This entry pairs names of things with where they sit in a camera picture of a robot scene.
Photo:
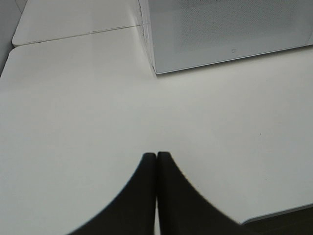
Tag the white microwave door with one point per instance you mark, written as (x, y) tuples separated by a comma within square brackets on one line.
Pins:
[(193, 33)]

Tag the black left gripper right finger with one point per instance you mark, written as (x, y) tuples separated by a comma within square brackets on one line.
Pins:
[(182, 210)]

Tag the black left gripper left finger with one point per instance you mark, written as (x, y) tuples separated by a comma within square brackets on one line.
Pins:
[(132, 211)]

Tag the white microwave oven body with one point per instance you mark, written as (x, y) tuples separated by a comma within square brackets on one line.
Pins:
[(144, 21)]

